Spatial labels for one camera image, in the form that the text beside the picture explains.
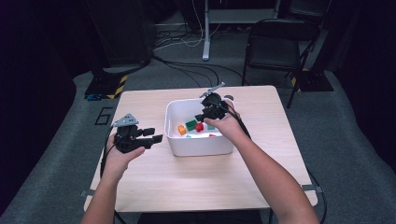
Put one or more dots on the small blue object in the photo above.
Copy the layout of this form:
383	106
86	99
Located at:
93	97

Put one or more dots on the white plastic bin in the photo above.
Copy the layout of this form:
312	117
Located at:
199	146

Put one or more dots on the yellow toy block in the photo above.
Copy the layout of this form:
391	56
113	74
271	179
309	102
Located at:
181	129

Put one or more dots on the black curtain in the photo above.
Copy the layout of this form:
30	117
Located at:
373	77
31	93

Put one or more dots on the person's right hand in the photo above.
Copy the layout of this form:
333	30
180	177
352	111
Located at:
230	127

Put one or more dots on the red toy block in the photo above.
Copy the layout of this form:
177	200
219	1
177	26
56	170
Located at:
199	127

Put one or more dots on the black round table grommet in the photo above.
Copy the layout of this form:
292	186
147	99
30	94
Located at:
230	97

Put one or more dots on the person's left hand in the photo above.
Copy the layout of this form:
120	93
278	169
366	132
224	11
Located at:
120	163

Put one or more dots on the black yellow-striped stand base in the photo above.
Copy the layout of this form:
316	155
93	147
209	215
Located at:
102	85
314	81

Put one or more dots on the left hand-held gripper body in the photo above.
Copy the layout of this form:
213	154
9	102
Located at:
127	140

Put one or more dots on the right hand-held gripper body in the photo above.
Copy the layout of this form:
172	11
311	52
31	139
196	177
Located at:
214	107

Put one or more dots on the salmon toy block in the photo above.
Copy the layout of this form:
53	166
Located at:
212	135

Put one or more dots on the black folding chair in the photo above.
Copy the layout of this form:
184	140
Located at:
275	46

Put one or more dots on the green toy block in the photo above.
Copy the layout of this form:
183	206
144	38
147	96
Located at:
191	125

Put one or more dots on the white desk frame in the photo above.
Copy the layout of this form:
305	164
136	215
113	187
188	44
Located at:
206	37

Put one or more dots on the large black case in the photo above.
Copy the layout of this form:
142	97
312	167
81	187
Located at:
124	31

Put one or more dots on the grey table clip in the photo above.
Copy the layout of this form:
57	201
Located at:
89	193
317	188

